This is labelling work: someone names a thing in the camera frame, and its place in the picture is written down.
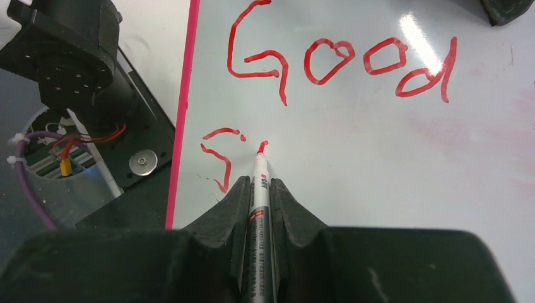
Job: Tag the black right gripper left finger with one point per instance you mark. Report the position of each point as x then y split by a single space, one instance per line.
200 263

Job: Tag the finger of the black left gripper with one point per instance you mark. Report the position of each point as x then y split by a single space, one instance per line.
502 12

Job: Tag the white whiteboard marker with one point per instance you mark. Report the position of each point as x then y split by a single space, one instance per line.
258 279

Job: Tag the pink-framed whiteboard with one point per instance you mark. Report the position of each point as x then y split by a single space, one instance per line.
445 178

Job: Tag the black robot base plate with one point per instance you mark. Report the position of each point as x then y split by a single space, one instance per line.
139 160

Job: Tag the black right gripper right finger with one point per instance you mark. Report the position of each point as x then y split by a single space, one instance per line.
319 263

